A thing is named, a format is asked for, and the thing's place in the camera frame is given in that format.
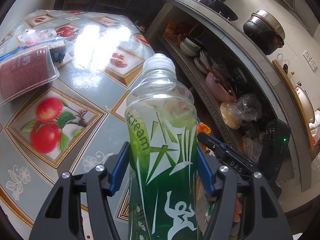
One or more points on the wall power socket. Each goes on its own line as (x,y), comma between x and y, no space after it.
(312,63)

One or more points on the fruit pattern tablecloth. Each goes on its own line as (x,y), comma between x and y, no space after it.
(76,122)

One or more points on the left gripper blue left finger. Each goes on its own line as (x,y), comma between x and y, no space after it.
(118,164)

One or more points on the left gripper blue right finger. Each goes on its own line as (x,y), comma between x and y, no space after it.
(206,170)

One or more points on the green drink bottle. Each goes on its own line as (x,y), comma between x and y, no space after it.
(161,120)

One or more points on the pink plastic basin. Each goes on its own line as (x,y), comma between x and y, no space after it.
(217,89)

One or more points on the clear bag of yellow grain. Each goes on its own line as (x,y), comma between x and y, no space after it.
(247,108)

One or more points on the blue toothpaste box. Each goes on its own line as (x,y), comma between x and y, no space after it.
(56,47)

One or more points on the white pink plastic bag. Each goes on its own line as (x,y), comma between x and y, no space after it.
(252,149)

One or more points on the black cooking pot with lid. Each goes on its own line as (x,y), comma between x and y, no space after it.
(265,31)

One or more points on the black wok pan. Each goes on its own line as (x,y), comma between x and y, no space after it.
(222,10)

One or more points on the metal perforated shelf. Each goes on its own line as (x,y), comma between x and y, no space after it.
(230,136)

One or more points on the metal bowl on counter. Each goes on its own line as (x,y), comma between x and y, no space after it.
(306,104)

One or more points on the wooden cutting board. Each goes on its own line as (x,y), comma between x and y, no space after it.
(291,89)

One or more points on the clear plastic tray lid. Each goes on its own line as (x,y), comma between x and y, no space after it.
(27,72)

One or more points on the stacked white green bowls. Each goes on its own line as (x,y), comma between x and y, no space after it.
(190,47)

